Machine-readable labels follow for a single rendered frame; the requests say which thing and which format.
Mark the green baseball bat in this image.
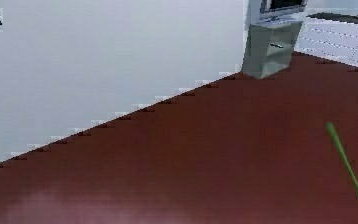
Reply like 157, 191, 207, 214
325, 121, 358, 201

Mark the grey cabinet with handle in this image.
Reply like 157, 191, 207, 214
240, 0, 310, 80

